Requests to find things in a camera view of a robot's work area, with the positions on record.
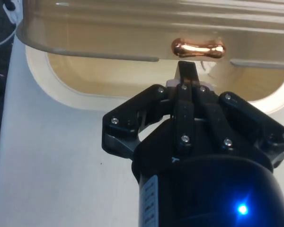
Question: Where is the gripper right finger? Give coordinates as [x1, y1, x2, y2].
[191, 61, 284, 169]

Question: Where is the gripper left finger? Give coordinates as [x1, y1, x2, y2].
[101, 61, 195, 158]

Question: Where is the cream box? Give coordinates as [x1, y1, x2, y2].
[25, 44, 284, 114]

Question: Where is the white cable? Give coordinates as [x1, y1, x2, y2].
[0, 10, 22, 48]

